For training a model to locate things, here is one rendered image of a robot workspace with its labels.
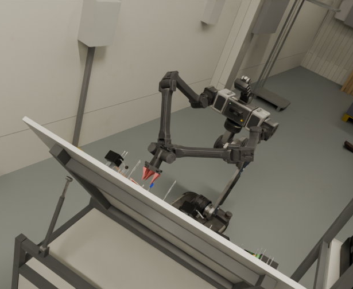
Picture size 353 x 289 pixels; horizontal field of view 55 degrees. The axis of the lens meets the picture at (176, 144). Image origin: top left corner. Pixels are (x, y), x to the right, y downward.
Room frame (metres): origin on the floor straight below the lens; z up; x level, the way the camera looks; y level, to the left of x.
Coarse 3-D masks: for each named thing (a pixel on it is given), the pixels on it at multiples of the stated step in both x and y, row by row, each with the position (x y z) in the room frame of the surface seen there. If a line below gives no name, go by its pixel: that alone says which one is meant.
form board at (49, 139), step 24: (24, 120) 1.01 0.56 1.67; (48, 144) 1.11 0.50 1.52; (96, 168) 0.94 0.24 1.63; (144, 192) 0.86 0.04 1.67; (168, 216) 0.89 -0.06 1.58; (168, 240) 1.33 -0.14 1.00; (216, 240) 0.78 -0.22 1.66; (216, 264) 1.09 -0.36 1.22; (264, 264) 0.74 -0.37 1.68; (288, 288) 0.74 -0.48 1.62
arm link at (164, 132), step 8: (160, 88) 1.99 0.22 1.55; (168, 96) 1.94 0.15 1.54; (168, 104) 1.92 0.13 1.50; (168, 112) 1.90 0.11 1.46; (168, 120) 1.88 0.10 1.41; (160, 128) 1.84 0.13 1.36; (168, 128) 1.85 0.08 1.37; (160, 136) 1.81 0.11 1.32; (168, 136) 1.82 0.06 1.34; (160, 144) 1.79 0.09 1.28
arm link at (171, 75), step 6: (168, 72) 2.08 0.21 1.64; (174, 72) 2.05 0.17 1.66; (162, 78) 2.03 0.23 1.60; (168, 78) 2.01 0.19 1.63; (174, 78) 2.02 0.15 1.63; (180, 78) 2.10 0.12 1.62; (162, 84) 1.98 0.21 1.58; (168, 84) 1.97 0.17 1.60; (180, 84) 2.08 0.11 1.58; (186, 84) 2.14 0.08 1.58; (180, 90) 2.12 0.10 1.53; (186, 90) 2.13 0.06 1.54; (192, 90) 2.19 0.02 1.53; (186, 96) 2.17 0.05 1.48; (192, 96) 2.17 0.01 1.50; (198, 96) 2.22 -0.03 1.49; (192, 102) 2.21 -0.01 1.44; (198, 102) 2.21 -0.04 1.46; (204, 102) 2.24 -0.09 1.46
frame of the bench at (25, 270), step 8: (88, 208) 1.55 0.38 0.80; (80, 216) 1.46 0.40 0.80; (64, 224) 1.36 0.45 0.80; (72, 224) 1.38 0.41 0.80; (56, 232) 1.29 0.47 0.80; (32, 256) 1.09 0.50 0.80; (24, 264) 1.04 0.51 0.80; (16, 272) 1.01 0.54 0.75; (24, 272) 1.00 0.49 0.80; (32, 272) 1.01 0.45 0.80; (16, 280) 1.01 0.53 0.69; (32, 280) 0.98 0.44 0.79; (40, 280) 0.99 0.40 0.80; (16, 288) 1.01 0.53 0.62; (40, 288) 0.96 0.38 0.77; (48, 288) 0.96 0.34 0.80; (56, 288) 0.98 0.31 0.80
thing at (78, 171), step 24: (72, 168) 1.01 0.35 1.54; (96, 192) 1.29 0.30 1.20; (120, 192) 0.96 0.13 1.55; (120, 216) 1.43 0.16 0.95; (144, 216) 0.91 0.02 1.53; (192, 240) 0.86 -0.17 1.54; (192, 264) 1.28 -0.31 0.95; (240, 264) 0.82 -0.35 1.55; (240, 288) 0.98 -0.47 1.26; (264, 288) 0.72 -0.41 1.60
